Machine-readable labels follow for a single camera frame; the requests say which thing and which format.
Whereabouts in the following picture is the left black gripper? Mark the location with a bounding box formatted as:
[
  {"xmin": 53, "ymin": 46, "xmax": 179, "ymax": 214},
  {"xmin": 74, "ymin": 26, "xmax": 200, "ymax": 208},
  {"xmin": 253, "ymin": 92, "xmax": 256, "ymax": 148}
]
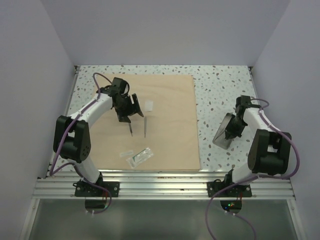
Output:
[{"xmin": 114, "ymin": 93, "xmax": 143, "ymax": 123}]

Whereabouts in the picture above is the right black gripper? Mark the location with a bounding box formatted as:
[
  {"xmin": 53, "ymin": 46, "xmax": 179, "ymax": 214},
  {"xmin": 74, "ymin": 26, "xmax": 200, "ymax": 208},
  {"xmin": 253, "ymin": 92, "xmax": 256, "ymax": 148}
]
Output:
[{"xmin": 224, "ymin": 114, "xmax": 247, "ymax": 140}]

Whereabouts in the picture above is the metal instrument tray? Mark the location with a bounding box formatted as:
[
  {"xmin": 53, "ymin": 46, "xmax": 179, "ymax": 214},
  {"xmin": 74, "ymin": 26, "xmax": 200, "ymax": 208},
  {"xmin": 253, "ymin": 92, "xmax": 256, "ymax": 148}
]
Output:
[{"xmin": 212, "ymin": 113, "xmax": 234, "ymax": 150}]

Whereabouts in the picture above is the white gauze pad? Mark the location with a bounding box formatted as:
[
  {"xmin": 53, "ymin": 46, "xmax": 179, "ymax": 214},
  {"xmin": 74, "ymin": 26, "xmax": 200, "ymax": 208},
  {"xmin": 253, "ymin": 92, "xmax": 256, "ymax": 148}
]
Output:
[{"xmin": 144, "ymin": 100, "xmax": 154, "ymax": 112}]

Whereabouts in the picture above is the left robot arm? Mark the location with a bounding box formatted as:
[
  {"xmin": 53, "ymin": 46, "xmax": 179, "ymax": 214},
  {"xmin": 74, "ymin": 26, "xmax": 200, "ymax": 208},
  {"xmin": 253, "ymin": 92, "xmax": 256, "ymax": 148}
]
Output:
[{"xmin": 49, "ymin": 77, "xmax": 144, "ymax": 197}]

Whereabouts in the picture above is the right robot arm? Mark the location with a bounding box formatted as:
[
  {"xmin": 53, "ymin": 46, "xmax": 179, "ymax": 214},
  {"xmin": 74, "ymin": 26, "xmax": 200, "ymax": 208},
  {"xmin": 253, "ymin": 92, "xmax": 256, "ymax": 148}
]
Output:
[{"xmin": 220, "ymin": 95, "xmax": 292, "ymax": 197}]

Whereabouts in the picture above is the beige cloth mat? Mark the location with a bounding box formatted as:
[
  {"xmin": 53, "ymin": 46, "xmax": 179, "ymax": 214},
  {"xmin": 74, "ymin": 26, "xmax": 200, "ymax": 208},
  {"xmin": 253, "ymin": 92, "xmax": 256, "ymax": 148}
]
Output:
[{"xmin": 90, "ymin": 74, "xmax": 200, "ymax": 171}]

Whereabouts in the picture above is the small clear sachet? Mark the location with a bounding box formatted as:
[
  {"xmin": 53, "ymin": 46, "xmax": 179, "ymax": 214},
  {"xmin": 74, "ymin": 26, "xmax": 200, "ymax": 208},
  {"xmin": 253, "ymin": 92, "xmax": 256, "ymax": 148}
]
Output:
[{"xmin": 119, "ymin": 150, "xmax": 134, "ymax": 158}]

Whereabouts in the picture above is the green suture packet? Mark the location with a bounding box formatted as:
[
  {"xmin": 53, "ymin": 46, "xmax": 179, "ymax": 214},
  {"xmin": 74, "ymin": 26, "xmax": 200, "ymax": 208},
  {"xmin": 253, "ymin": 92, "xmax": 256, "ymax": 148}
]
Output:
[{"xmin": 126, "ymin": 147, "xmax": 154, "ymax": 169}]

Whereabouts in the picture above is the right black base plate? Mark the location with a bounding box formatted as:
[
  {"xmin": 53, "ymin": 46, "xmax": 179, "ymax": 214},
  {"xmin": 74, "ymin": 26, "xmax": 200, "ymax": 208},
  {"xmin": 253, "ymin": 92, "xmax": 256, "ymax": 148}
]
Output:
[{"xmin": 206, "ymin": 179, "xmax": 253, "ymax": 198}]

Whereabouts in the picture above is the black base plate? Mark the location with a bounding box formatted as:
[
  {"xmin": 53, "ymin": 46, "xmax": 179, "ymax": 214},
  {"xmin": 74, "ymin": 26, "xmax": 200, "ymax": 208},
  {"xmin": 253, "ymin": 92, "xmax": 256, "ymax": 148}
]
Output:
[
  {"xmin": 72, "ymin": 180, "xmax": 120, "ymax": 198},
  {"xmin": 206, "ymin": 179, "xmax": 253, "ymax": 198}
]

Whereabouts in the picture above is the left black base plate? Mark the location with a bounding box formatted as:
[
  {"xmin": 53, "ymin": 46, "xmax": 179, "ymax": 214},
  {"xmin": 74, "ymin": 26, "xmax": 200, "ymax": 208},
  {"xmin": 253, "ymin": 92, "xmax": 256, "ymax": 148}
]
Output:
[{"xmin": 72, "ymin": 180, "xmax": 120, "ymax": 198}]

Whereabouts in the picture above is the aluminium frame rail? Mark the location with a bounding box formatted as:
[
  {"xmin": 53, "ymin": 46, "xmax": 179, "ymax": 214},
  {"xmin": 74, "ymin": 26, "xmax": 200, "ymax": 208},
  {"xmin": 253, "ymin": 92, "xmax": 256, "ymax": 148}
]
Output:
[{"xmin": 31, "ymin": 170, "xmax": 295, "ymax": 200}]

